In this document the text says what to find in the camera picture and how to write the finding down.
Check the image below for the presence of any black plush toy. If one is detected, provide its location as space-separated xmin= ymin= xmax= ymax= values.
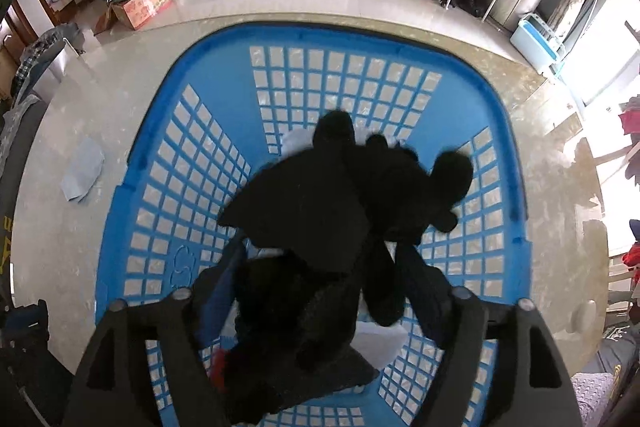
xmin=209 ymin=108 xmax=475 ymax=425

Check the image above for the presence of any white chunky knit blanket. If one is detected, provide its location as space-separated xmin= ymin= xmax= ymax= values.
xmin=282 ymin=110 xmax=405 ymax=156

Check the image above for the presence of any white folded towel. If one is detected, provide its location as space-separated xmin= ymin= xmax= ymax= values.
xmin=213 ymin=309 xmax=408 ymax=375

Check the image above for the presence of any light blue cloth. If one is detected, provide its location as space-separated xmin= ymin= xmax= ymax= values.
xmin=60 ymin=136 xmax=104 ymax=202

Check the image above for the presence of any grey chair cover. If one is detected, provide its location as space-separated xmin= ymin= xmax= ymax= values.
xmin=1 ymin=95 xmax=47 ymax=306

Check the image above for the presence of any blue plastic basket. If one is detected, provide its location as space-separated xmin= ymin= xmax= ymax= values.
xmin=94 ymin=22 xmax=533 ymax=427

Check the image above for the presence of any blue white storage bin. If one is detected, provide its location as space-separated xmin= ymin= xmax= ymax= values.
xmin=510 ymin=13 xmax=566 ymax=76

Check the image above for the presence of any cardboard box with red print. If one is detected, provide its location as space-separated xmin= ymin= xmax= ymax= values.
xmin=112 ymin=0 xmax=171 ymax=30

